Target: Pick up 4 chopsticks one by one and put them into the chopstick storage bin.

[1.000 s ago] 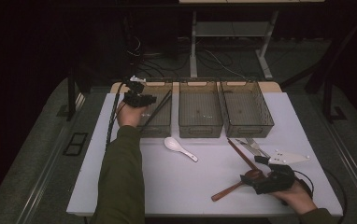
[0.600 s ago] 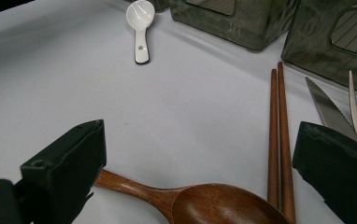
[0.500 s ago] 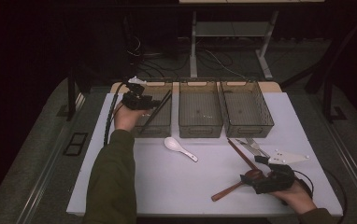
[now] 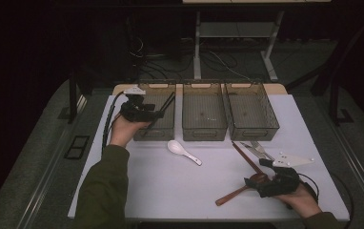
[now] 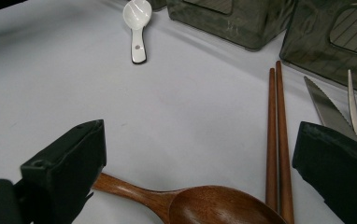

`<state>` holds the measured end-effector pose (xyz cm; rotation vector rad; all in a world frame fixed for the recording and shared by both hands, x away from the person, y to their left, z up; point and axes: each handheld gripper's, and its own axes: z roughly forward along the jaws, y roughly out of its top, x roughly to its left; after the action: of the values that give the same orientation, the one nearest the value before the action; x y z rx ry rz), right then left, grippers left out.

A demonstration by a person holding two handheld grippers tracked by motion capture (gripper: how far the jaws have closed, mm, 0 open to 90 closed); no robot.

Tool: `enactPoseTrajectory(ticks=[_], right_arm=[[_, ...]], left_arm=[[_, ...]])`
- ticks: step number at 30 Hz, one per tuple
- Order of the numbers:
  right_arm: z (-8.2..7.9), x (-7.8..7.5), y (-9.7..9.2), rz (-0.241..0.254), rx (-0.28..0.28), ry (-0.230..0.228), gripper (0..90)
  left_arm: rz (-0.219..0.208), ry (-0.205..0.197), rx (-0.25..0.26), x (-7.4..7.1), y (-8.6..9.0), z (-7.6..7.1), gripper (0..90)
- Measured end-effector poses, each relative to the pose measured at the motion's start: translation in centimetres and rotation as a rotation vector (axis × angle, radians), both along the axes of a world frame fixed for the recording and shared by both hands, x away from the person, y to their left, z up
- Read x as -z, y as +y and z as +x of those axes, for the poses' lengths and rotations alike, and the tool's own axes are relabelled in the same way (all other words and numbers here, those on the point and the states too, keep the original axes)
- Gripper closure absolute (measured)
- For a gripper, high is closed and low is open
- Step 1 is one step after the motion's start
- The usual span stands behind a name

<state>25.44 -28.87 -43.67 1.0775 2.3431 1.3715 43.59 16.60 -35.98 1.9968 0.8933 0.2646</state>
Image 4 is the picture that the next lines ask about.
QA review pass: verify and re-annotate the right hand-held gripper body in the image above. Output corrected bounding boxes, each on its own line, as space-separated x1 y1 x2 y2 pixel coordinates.
255 152 315 198

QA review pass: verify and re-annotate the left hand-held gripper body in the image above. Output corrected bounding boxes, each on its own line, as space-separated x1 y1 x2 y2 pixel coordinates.
119 85 156 124

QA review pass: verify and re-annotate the clear brown plastic basket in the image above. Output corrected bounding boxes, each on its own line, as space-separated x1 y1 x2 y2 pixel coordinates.
181 79 229 142
223 79 280 142
128 79 177 142

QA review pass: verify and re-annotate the black chopstick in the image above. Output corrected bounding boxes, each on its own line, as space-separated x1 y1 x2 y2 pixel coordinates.
145 92 176 132

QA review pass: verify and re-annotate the brown wooden chopstick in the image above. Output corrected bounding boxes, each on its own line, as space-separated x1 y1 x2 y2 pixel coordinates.
231 140 294 210

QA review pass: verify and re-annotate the brown wooden spoon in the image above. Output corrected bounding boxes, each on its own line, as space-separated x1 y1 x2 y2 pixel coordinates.
214 173 271 207

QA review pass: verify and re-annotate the white ceramic spoon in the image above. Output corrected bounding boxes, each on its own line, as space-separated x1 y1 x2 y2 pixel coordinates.
167 139 203 167

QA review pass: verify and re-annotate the person's left hand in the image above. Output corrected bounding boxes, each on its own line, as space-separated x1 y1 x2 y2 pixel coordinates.
109 113 152 149

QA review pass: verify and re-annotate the person's right hand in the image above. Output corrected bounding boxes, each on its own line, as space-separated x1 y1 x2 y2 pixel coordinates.
273 184 323 219

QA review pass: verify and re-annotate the black metal stand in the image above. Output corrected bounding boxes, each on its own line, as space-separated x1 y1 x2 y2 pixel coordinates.
57 70 87 125
328 75 355 127

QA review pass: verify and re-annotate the white table cover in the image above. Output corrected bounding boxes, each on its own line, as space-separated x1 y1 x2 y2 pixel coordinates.
67 94 351 222

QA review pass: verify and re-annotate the left hand-held gripper cable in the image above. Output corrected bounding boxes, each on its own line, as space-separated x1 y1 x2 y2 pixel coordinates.
101 91 126 155

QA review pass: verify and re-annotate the tangle of floor cables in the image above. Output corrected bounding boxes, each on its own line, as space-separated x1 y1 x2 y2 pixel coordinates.
127 34 251 81

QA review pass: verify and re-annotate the metal floor rail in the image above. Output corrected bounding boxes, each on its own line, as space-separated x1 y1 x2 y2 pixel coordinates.
333 125 364 220
17 94 88 229

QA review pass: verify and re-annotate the white metal desk frame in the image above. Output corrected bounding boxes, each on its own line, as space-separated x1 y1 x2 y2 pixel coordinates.
181 0 332 82

